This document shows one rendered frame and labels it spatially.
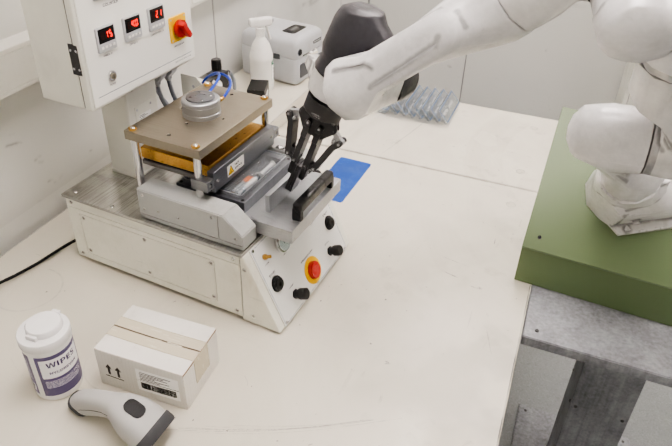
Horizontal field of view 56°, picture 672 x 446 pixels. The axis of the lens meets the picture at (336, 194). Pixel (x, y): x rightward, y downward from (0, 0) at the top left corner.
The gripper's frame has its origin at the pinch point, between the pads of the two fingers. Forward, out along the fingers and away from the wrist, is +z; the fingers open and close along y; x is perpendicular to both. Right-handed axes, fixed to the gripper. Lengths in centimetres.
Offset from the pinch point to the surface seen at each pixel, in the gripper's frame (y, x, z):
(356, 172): 2, 49, 28
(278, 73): -45, 84, 37
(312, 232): 7.1, 5.1, 16.0
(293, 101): -32, 73, 36
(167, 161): -22.9, -10.8, 6.4
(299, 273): 10.3, -4.4, 19.0
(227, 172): -11.3, -7.2, 3.1
